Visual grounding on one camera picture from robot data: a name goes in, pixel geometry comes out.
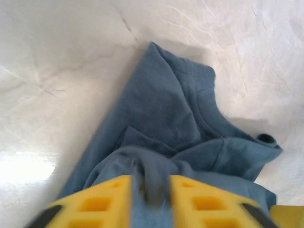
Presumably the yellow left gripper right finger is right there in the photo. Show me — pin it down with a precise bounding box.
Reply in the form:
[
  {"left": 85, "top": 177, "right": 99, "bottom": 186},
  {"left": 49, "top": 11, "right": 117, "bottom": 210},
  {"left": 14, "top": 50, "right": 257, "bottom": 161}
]
[{"left": 170, "top": 174, "right": 281, "bottom": 228}]

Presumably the blue t-shirt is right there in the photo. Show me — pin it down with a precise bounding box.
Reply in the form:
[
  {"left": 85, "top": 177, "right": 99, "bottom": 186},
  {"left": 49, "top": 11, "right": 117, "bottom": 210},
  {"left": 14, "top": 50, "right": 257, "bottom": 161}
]
[{"left": 56, "top": 41, "right": 285, "bottom": 228}]

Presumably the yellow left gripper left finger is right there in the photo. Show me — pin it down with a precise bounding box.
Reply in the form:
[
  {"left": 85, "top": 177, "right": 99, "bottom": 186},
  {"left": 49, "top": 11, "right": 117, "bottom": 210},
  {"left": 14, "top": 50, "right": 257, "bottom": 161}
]
[{"left": 23, "top": 175, "right": 133, "bottom": 228}]

